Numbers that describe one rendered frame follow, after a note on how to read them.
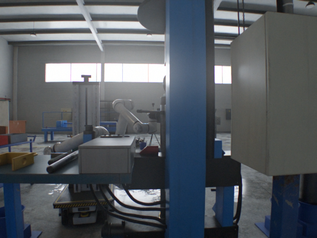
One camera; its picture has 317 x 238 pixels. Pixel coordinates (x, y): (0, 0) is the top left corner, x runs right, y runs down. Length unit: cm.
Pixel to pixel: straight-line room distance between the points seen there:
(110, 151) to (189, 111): 41
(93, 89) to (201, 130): 188
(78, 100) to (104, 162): 177
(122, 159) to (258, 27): 70
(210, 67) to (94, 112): 177
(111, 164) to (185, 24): 75
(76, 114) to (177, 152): 186
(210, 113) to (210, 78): 20
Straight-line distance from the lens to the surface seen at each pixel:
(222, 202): 132
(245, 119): 58
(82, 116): 258
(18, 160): 111
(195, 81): 90
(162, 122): 135
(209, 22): 120
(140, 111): 136
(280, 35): 55
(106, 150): 86
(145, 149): 117
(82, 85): 261
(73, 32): 1444
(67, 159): 110
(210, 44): 115
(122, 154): 85
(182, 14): 101
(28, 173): 102
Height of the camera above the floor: 132
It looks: 1 degrees down
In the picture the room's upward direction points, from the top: straight up
